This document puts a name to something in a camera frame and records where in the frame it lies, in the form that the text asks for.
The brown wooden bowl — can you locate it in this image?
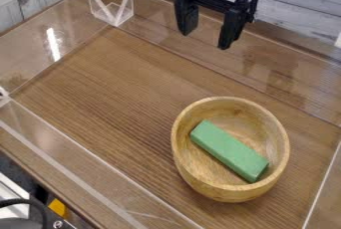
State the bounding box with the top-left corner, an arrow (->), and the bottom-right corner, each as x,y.
169,97 -> 290,203

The green rectangular block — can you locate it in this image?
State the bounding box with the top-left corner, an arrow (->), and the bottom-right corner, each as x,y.
188,120 -> 268,183

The clear acrylic corner bracket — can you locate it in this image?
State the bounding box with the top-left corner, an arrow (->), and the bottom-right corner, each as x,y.
88,0 -> 135,27

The clear acrylic tray wall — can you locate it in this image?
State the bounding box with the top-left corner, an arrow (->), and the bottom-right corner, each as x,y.
0,88 -> 202,229

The black cable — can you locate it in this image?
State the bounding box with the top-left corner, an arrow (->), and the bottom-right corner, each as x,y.
0,198 -> 49,229

